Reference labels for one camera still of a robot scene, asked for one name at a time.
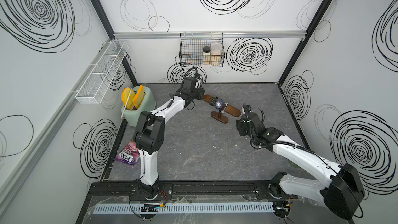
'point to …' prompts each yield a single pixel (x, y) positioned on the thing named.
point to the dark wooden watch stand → (218, 116)
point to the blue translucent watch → (219, 103)
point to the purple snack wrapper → (129, 154)
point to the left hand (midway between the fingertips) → (202, 90)
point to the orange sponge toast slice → (139, 96)
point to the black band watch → (212, 100)
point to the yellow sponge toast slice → (124, 96)
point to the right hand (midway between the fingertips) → (244, 123)
